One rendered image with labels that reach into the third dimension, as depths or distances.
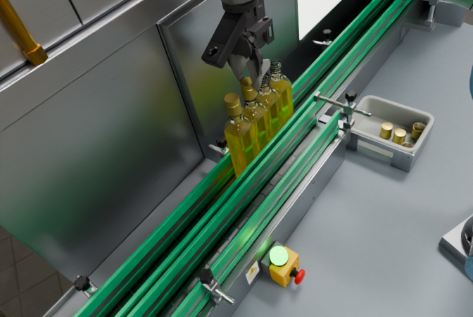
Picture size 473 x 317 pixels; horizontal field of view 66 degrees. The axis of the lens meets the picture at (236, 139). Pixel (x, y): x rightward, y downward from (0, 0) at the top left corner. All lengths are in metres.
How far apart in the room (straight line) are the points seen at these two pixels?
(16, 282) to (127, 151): 1.57
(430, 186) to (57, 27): 1.01
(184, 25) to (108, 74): 0.20
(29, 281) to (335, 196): 1.69
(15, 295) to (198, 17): 1.81
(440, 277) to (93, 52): 0.92
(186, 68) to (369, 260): 0.66
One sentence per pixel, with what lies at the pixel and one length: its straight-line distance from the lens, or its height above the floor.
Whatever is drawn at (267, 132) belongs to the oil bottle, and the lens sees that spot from 0.95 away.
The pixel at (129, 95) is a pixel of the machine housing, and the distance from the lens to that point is 0.83.
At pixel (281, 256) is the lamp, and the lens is 0.92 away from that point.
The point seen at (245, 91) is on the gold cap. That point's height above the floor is 1.15.
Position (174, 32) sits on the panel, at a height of 1.30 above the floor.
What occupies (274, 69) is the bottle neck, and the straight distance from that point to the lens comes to 0.94.
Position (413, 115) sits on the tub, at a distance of 1.27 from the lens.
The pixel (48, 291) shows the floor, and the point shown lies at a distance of 2.21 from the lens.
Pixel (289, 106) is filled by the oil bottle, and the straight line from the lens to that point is 1.02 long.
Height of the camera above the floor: 1.69
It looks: 46 degrees down
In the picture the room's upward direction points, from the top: 14 degrees counter-clockwise
